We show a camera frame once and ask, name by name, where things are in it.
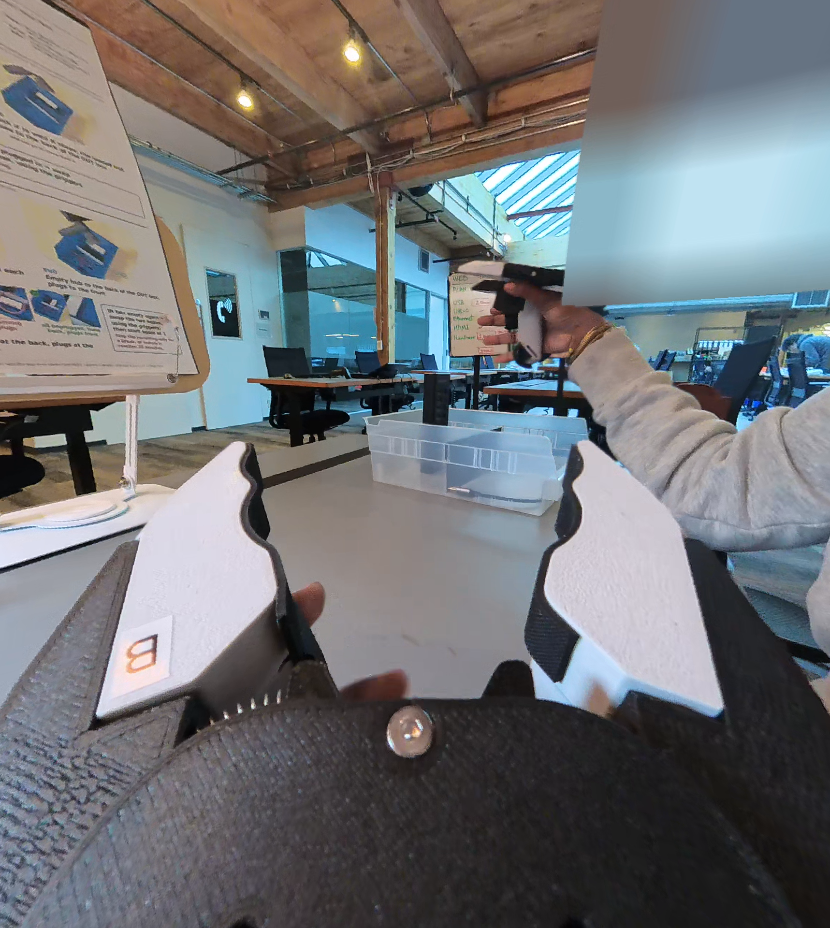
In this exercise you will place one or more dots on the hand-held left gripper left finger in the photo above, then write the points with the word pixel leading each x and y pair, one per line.
pixel 190 580

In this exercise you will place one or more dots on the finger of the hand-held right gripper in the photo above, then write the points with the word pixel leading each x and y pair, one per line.
pixel 484 270

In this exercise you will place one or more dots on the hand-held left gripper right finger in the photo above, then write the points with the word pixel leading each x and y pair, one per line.
pixel 625 580

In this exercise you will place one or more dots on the clear plastic bin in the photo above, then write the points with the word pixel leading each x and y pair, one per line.
pixel 415 457

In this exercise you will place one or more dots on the person's right forearm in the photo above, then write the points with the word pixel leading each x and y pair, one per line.
pixel 712 449

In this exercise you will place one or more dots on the person's right hand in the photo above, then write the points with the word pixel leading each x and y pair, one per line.
pixel 567 330

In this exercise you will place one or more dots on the person's left hand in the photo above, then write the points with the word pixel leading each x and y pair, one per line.
pixel 312 602

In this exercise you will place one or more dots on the handwritten whiteboard on stand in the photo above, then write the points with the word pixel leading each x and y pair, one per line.
pixel 462 319

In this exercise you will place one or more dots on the wooden office desk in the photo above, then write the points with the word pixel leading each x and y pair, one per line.
pixel 531 388
pixel 328 380

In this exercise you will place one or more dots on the row of black office chairs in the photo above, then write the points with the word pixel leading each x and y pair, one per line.
pixel 745 370

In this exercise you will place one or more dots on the ceiling spot light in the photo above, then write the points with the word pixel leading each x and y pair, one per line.
pixel 352 51
pixel 244 98

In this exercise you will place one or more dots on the instruction sign on white stand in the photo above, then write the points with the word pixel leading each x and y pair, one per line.
pixel 38 181

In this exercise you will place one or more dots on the black phone wall sign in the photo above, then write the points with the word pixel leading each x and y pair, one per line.
pixel 223 308

